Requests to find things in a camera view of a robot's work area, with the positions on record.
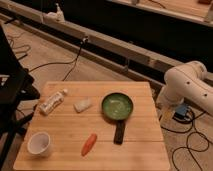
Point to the orange carrot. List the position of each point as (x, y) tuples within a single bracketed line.
[(88, 145)]

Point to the white power adapter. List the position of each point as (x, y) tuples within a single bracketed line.
[(58, 15)]

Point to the wooden board table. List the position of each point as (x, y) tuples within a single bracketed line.
[(143, 148)]

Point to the white cup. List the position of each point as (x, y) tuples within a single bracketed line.
[(39, 144)]

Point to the green frying pan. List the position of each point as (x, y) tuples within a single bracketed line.
[(117, 107)]

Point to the black chair frame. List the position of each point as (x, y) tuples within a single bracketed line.
[(18, 87)]

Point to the white tube bottle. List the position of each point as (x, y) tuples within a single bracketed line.
[(52, 102)]

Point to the blue box on floor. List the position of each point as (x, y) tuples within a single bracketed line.
[(181, 111)]

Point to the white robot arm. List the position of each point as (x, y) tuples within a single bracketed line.
[(187, 81)]

